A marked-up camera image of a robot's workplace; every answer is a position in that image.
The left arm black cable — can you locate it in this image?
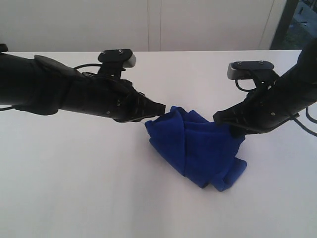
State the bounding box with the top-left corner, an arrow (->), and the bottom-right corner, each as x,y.
0,63 -> 124,111

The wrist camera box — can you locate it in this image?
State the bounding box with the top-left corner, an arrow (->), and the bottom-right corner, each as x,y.
227,60 -> 274,80
98,49 -> 136,68

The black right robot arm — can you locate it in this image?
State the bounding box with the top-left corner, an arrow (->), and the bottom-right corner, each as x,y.
213,39 -> 317,137

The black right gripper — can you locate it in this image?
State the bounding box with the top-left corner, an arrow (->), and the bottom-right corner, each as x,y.
213,84 -> 300,137

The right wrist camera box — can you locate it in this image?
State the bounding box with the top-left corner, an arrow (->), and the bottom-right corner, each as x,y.
227,60 -> 274,80

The dark window frame post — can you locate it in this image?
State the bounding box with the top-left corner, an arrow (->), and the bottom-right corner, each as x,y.
269,0 -> 298,50

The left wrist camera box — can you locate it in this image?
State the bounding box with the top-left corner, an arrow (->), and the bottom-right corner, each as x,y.
98,49 -> 136,68

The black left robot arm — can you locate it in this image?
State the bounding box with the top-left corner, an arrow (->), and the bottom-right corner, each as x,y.
0,44 -> 165,123

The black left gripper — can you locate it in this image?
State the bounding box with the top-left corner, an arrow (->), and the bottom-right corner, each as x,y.
55,77 -> 165,123

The blue towel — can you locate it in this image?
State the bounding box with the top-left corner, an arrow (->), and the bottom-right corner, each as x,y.
145,106 -> 247,191

